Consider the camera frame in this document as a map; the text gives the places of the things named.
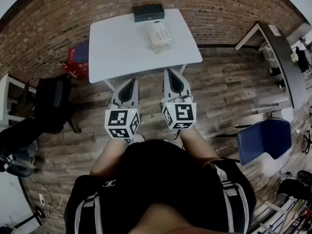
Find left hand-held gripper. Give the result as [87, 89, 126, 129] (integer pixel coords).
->
[104, 78, 141, 140]

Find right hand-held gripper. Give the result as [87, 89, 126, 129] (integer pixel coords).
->
[161, 68, 197, 131]

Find person's left forearm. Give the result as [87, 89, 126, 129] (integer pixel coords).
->
[89, 136, 128, 176]

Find person's right forearm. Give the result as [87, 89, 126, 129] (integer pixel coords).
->
[179, 125, 220, 167]

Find white telephone base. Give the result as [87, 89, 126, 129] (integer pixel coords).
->
[144, 22, 175, 51]

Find black office chair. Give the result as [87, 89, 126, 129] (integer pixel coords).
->
[34, 74, 81, 134]

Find black metal box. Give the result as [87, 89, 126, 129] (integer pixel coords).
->
[132, 3, 165, 23]

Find person's black striped shirt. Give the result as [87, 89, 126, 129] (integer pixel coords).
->
[64, 139, 257, 234]

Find blue chair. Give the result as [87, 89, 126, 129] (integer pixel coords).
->
[236, 117, 293, 167]

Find white label sheet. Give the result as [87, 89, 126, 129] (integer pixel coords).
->
[268, 24, 281, 37]

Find white shelf unit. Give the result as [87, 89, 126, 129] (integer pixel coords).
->
[0, 73, 38, 129]

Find black headphones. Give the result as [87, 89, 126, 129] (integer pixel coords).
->
[0, 155, 34, 178]

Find black floor stand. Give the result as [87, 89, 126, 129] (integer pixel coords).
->
[13, 205, 46, 230]

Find black desk with white frame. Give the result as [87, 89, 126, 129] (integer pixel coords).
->
[234, 20, 309, 119]

